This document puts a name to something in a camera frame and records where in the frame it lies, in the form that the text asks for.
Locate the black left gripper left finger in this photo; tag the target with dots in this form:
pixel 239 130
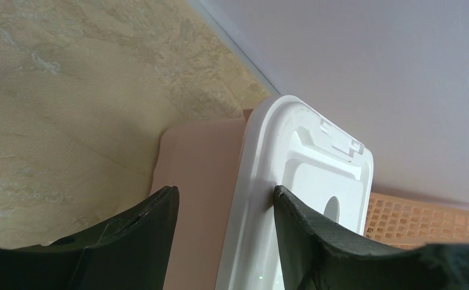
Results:
pixel 127 251

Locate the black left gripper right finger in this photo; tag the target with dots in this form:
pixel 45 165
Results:
pixel 318 253

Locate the white plastic lid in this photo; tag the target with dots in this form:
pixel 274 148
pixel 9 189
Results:
pixel 288 143

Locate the pink four-slot file organizer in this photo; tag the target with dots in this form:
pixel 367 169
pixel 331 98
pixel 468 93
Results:
pixel 409 224

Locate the pink plastic bin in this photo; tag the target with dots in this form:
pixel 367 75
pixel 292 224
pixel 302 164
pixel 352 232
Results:
pixel 202 160

